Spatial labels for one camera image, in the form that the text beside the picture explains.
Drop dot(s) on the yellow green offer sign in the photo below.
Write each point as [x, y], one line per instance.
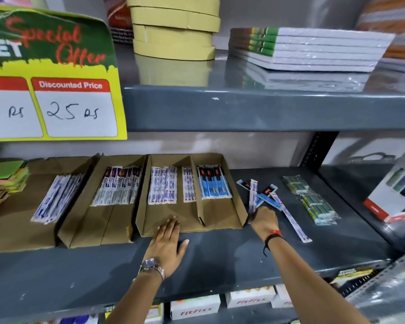
[54, 80]

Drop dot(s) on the person's left forearm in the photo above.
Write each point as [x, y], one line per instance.
[135, 300]

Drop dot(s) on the small bunch of white packets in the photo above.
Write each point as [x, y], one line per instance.
[188, 185]

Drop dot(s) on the long white pen packet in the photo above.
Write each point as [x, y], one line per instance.
[295, 223]

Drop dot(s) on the black perforated shelf post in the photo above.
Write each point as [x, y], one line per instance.
[319, 148]

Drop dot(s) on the white box with red label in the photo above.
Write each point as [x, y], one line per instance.
[280, 296]
[195, 307]
[154, 313]
[249, 296]

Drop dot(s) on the row of white red packets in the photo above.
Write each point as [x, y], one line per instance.
[162, 185]

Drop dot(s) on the grey side shelf board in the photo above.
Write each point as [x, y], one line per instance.
[351, 188]

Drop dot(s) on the person's right hand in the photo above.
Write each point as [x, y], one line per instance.
[266, 222]

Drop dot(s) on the large green eraser pack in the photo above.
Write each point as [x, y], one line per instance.
[319, 209]

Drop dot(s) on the grey metal shelf board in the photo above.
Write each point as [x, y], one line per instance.
[256, 111]
[222, 263]

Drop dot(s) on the stack of orange edged notebooks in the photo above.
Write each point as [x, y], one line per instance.
[391, 23]

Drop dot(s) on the row of white blue packets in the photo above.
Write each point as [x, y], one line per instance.
[55, 199]

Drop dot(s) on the person's left thumb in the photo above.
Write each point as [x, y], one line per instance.
[183, 248]

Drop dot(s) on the red printed packet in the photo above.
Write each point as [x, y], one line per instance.
[118, 20]

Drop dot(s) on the white grey printed box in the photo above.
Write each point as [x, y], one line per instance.
[368, 150]

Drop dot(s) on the black yellow packet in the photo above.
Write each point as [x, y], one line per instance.
[352, 276]

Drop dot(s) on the grey perforated shelf rail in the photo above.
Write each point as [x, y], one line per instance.
[388, 286]

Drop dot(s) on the white blue pen packet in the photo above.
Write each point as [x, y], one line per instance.
[253, 195]

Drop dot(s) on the person's right fingers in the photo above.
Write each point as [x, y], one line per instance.
[252, 217]

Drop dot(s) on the narrow brown cardboard tray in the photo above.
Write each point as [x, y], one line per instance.
[101, 226]

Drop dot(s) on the wide brown cardboard tray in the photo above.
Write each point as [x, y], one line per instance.
[17, 229]

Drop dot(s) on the red black wrist thread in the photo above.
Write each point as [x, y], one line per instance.
[273, 236]

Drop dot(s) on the row of dark topped packets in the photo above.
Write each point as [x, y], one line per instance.
[118, 187]

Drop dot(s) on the person's right forearm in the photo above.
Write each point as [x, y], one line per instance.
[307, 283]

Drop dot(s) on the black red topped pen packet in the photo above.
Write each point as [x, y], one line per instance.
[268, 190]

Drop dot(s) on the silver wrist watch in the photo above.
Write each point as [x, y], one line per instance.
[152, 265]

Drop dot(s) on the white red product box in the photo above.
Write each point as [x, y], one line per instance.
[391, 199]

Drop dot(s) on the person's left hand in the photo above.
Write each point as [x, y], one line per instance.
[165, 246]

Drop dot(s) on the small green eraser pack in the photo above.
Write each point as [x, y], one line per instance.
[296, 184]

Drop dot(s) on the row of bright blue packets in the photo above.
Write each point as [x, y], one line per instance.
[214, 182]

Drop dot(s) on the divided brown cardboard tray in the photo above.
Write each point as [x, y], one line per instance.
[175, 215]

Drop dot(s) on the stack of coloured paper pads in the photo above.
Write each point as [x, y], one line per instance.
[5, 182]

